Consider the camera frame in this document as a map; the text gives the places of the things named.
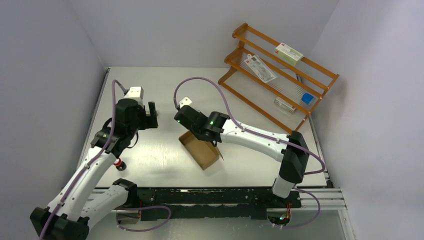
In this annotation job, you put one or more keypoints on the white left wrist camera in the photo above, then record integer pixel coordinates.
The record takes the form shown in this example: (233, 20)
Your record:
(135, 93)

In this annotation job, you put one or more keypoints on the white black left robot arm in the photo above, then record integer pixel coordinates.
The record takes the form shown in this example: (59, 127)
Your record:
(71, 215)

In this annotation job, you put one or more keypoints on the brown cardboard box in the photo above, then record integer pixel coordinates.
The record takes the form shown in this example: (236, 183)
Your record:
(204, 153)

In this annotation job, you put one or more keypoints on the white green small box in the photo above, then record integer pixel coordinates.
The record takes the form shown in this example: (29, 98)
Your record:
(288, 54)

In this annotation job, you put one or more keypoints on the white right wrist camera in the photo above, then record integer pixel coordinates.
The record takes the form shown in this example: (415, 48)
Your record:
(185, 101)

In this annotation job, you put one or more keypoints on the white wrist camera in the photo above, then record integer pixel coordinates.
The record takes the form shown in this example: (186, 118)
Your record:
(185, 101)
(135, 93)

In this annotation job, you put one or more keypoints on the blue small block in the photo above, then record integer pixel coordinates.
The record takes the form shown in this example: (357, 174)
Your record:
(307, 99)

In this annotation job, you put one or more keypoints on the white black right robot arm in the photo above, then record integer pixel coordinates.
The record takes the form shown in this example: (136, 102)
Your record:
(290, 150)

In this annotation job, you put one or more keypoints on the aluminium frame profile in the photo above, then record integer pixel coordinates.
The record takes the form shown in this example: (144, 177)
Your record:
(328, 198)

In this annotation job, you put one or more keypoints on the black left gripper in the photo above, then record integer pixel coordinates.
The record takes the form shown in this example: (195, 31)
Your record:
(148, 121)

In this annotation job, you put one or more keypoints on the clear plastic blister package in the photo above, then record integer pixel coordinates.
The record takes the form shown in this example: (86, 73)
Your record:
(261, 70)

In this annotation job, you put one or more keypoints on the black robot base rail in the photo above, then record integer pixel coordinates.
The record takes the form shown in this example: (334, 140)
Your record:
(151, 213)

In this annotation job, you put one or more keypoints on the orange wooden rack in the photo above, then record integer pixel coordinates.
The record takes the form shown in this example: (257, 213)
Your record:
(290, 85)

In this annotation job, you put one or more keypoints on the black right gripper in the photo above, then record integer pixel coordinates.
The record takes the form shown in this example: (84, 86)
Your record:
(197, 110)

